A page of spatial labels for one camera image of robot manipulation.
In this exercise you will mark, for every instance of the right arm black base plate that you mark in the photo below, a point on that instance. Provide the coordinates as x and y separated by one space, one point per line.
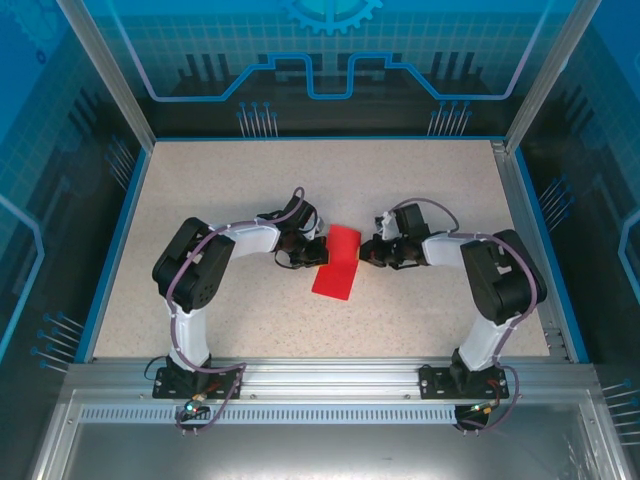
432 382

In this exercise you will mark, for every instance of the metal sheet tray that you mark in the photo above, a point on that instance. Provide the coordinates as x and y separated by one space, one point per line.
325 450

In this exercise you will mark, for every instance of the aluminium side rail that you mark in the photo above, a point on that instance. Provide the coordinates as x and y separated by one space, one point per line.
517 200

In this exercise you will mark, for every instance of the right aluminium frame post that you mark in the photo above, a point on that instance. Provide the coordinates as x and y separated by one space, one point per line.
550 70

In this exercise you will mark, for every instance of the wide aluminium mounting rail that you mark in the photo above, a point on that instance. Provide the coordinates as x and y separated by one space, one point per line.
325 380

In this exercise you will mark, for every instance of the left aluminium frame post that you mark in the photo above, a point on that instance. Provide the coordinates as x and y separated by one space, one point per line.
107 70

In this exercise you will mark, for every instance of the aluminium frame post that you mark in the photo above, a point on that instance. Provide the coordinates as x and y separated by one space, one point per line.
107 70
550 70

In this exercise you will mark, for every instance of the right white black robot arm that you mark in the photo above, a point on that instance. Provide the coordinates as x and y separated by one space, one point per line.
505 285

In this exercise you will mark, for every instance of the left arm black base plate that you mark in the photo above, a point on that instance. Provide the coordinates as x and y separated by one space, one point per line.
161 389

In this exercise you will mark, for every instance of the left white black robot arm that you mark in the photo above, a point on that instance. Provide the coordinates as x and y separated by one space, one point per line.
205 285

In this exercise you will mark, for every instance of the blue table border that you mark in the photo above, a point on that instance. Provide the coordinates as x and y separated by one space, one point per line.
120 240

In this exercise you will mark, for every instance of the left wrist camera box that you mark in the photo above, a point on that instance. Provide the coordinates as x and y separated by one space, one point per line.
314 229

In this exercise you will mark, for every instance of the red cloth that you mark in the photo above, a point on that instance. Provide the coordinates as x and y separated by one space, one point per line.
340 280

